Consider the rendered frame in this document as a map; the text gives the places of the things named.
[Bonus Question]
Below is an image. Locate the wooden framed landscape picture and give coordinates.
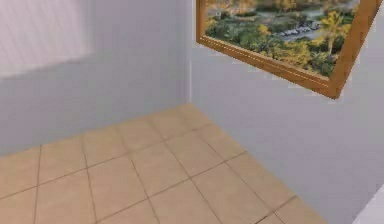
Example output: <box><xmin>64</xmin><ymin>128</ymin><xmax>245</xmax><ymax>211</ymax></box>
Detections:
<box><xmin>195</xmin><ymin>0</ymin><xmax>383</xmax><ymax>100</ymax></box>

